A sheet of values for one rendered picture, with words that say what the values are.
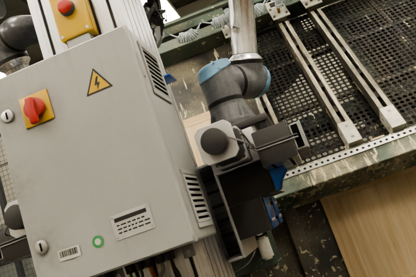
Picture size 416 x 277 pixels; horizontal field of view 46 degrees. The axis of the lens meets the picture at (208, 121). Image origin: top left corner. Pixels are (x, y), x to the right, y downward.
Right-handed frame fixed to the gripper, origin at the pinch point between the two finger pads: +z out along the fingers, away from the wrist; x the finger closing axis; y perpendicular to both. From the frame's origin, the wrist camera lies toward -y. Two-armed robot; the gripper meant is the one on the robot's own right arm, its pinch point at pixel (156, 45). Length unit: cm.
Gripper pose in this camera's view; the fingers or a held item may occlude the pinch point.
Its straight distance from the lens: 208.4
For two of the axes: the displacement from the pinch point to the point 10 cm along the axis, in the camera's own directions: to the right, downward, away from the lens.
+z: 1.4, 9.5, 2.7
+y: 3.1, -3.0, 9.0
